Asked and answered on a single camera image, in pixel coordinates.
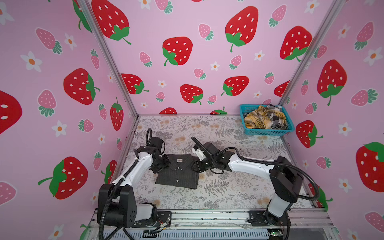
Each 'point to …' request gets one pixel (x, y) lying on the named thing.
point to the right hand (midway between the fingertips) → (191, 167)
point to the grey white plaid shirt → (277, 122)
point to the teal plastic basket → (290, 128)
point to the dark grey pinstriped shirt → (179, 173)
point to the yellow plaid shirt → (260, 118)
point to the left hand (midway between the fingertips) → (168, 166)
